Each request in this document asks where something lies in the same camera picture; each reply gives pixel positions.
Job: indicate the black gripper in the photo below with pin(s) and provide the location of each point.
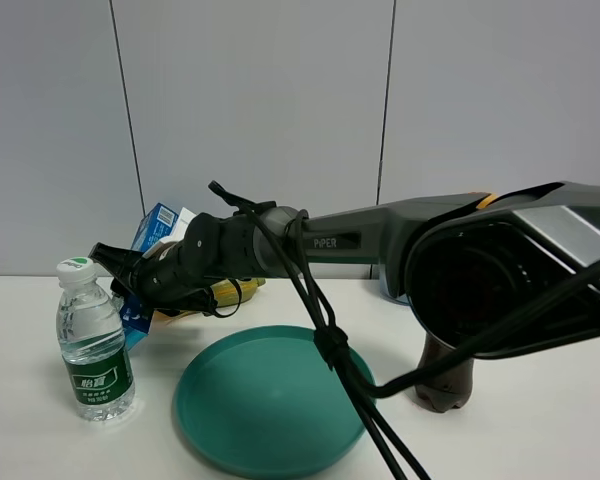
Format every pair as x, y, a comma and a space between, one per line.
172, 282

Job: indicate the clear water bottle green label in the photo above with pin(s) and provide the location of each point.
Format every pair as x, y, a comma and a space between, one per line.
92, 343

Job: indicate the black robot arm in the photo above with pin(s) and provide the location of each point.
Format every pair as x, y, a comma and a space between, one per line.
461, 260

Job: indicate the cola bottle yellow cap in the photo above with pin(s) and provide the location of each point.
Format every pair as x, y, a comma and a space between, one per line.
448, 391

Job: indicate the blue plastic bowl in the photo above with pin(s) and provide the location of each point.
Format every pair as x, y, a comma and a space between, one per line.
400, 299

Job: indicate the teal round plate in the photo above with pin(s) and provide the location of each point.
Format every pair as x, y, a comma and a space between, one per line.
262, 404

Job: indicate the blue green toothpaste box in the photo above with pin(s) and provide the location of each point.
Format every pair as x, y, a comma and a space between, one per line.
161, 227

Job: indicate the toy corn cob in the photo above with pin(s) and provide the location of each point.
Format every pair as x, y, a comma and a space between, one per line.
228, 296

